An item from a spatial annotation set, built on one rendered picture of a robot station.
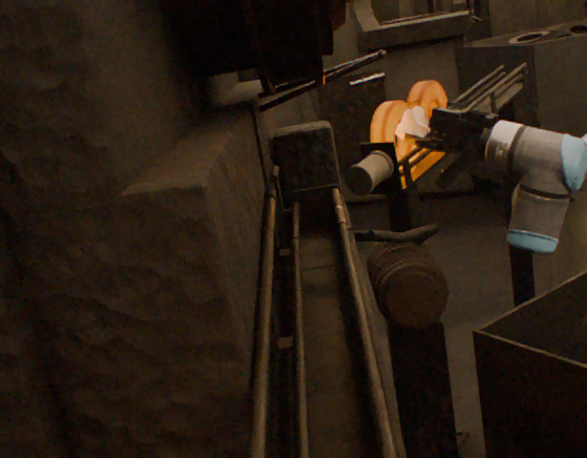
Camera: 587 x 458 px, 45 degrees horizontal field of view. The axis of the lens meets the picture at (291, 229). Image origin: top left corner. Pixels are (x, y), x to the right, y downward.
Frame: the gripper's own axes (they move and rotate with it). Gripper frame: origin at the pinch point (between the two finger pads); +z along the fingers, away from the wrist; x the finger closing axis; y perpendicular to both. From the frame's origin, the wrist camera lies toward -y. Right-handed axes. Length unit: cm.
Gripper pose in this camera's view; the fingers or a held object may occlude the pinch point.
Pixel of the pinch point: (395, 130)
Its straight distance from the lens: 145.4
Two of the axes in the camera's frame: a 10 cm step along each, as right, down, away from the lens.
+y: 0.6, -9.0, -4.3
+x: -5.7, 3.2, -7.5
